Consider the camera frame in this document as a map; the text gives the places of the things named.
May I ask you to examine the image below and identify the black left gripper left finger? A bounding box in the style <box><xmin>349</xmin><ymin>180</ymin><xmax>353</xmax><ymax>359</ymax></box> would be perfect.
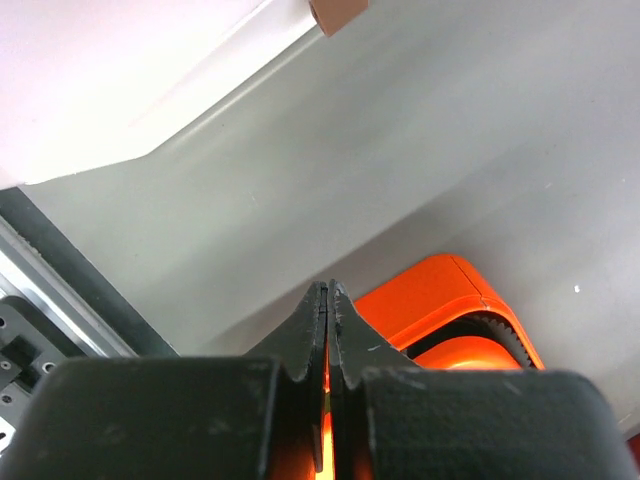
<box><xmin>1</xmin><ymin>282</ymin><xmax>328</xmax><ymax>479</ymax></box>

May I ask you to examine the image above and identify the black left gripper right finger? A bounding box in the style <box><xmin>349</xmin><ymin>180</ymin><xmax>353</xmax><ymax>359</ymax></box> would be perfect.
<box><xmin>327</xmin><ymin>281</ymin><xmax>639</xmax><ymax>479</ymax></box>

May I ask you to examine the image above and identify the orange cookie box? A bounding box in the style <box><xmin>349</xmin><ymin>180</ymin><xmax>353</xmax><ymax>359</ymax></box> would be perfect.
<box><xmin>269</xmin><ymin>253</ymin><xmax>546</xmax><ymax>480</ymax></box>

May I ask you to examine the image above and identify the orange box lid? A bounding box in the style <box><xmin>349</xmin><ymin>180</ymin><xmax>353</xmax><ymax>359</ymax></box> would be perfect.
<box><xmin>414</xmin><ymin>336</ymin><xmax>521</xmax><ymax>370</ymax></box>

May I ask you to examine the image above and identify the white storage bin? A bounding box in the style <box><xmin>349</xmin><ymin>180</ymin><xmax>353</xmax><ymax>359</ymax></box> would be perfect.
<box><xmin>0</xmin><ymin>0</ymin><xmax>371</xmax><ymax>187</ymax></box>

